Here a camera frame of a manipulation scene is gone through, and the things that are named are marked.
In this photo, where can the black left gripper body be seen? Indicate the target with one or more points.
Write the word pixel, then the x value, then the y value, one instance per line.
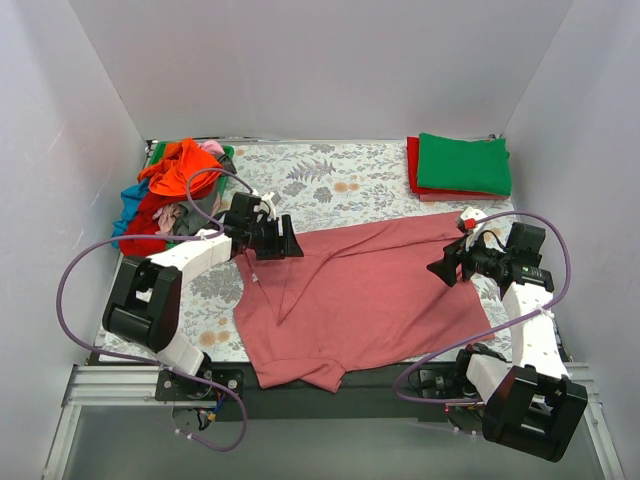
pixel 279 237

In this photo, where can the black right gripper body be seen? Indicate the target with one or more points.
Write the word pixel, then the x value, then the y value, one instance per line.
pixel 459 262

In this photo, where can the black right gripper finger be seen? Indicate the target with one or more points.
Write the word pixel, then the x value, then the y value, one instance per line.
pixel 456 246
pixel 449 267

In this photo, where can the dusty rose t-shirt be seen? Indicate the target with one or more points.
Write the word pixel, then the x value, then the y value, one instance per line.
pixel 359 297

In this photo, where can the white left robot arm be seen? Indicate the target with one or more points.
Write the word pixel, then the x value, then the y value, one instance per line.
pixel 144 305

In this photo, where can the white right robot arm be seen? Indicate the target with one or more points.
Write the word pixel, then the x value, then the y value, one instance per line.
pixel 530 402

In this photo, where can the pink folded t-shirt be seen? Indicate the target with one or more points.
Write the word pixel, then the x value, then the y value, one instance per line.
pixel 458 196

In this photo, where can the floral patterned table mat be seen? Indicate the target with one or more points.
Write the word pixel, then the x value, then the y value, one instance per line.
pixel 322 186

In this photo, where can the light pink crumpled t-shirt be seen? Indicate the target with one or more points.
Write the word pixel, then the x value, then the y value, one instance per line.
pixel 167 220

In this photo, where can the green folded t-shirt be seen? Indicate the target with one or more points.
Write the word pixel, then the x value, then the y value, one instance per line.
pixel 479 166

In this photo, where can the orange crumpled t-shirt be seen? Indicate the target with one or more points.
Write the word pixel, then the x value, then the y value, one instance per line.
pixel 185 165

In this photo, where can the red crumpled t-shirt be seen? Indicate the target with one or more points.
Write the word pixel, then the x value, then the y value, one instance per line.
pixel 144 227

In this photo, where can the red folded t-shirt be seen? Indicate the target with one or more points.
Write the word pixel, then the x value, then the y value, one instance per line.
pixel 412 150

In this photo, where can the blue crumpled t-shirt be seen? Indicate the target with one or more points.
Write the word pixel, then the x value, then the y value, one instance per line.
pixel 131 198

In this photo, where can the green plastic laundry tray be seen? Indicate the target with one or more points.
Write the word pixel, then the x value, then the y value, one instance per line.
pixel 215 190

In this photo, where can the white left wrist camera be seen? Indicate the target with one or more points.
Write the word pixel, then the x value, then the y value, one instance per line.
pixel 268 204

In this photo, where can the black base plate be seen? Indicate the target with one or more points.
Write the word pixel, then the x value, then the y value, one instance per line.
pixel 363 394

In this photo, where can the aluminium frame rail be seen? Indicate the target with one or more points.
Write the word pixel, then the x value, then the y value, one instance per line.
pixel 110 422

